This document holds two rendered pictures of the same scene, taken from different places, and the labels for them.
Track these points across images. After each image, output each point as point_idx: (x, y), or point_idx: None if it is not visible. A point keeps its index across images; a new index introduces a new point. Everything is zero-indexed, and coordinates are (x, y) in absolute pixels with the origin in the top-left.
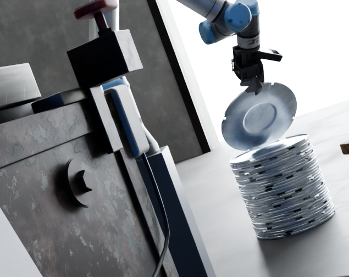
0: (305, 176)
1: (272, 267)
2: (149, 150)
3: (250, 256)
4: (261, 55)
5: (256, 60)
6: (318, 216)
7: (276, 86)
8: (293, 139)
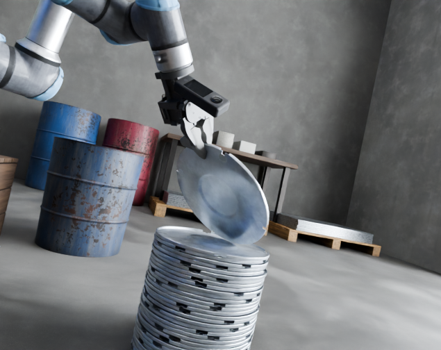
0: (174, 298)
1: None
2: None
3: (84, 323)
4: (181, 91)
5: (182, 99)
6: None
7: (228, 160)
8: (243, 253)
